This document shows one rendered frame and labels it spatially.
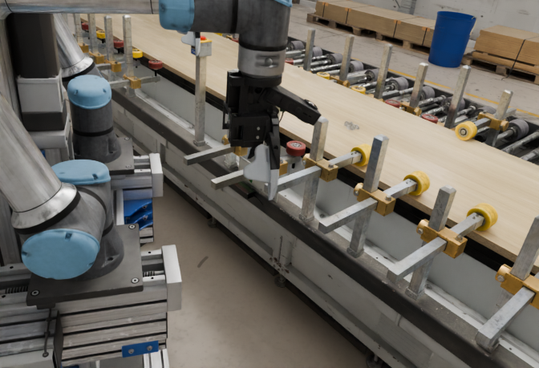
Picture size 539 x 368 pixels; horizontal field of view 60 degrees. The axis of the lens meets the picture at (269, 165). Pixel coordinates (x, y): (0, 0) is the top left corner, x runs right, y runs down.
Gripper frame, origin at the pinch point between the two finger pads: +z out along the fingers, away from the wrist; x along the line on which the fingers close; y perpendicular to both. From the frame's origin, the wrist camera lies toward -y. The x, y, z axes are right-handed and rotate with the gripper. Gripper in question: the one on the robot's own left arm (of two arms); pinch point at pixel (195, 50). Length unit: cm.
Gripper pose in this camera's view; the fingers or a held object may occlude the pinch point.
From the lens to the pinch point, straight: 160.9
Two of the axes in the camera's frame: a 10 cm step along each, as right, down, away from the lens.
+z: -0.9, 8.7, 4.8
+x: 2.8, 4.8, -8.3
